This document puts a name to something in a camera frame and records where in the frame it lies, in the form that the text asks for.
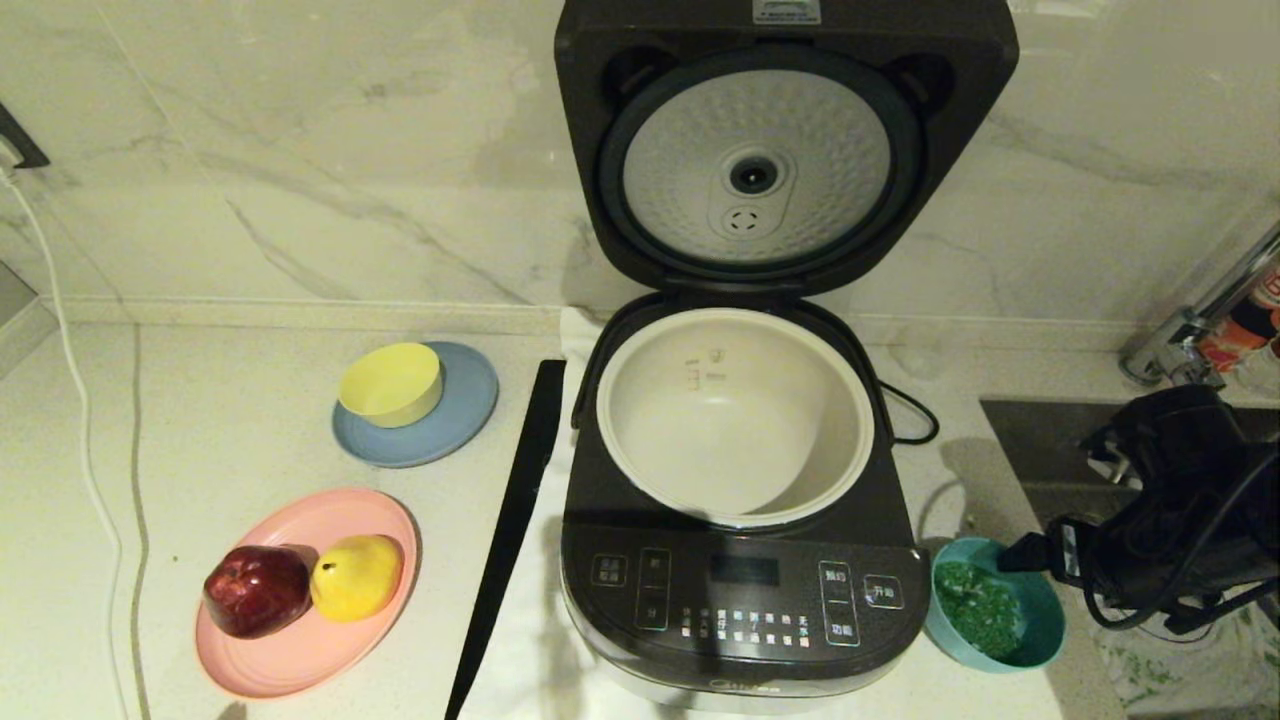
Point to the yellow bowl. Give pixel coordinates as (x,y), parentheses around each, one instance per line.
(390,385)

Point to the steel sink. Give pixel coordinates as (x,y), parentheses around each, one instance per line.
(1030,450)

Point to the black flat mat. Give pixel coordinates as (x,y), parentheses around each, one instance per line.
(515,520)

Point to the black rice cooker lid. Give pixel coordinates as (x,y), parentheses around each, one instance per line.
(755,170)

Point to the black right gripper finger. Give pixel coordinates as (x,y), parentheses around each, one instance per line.
(1025,553)

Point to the chrome faucet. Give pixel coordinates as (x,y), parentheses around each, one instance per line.
(1180,350)

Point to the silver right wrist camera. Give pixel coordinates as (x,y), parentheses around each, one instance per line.
(1110,462)

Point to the teal bowl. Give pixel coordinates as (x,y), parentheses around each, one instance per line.
(1040,630)

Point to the white inner pot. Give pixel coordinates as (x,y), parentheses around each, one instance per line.
(730,430)

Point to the pink plate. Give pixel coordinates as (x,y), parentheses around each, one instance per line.
(300,660)

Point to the white plastic bag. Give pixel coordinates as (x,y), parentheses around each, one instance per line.
(1200,680)

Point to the blue plate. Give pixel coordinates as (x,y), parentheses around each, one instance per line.
(465,410)

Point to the yellow pear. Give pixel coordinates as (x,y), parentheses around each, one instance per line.
(357,578)

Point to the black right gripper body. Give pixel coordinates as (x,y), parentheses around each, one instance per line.
(1105,555)

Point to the chopped green bits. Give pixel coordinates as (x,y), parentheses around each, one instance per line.
(975,610)

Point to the black rice cooker body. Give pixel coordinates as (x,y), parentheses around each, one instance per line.
(740,600)

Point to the red-label bottle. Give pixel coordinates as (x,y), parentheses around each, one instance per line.
(1270,288)

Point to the dark red apple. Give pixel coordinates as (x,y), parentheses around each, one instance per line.
(258,592)

